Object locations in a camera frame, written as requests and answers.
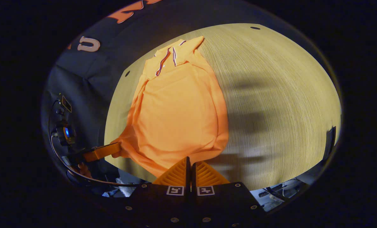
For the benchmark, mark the dark rectangular panel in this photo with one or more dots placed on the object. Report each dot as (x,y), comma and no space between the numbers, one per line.
(330,142)

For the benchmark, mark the black backdrop cloth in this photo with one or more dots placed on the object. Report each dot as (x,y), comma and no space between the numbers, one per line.
(112,57)

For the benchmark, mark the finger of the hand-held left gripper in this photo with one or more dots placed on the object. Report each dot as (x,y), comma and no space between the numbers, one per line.
(101,152)

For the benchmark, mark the white crumpled material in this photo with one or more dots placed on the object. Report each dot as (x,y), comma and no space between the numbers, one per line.
(123,190)

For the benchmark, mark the black power strip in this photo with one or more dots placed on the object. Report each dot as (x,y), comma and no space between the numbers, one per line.
(266,192)

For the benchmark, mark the orange T-shirt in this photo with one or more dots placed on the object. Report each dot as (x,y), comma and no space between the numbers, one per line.
(179,114)

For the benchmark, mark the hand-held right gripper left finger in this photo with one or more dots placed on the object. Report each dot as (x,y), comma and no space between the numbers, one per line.
(163,205)

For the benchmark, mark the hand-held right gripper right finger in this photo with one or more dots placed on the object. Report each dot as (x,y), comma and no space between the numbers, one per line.
(223,205)

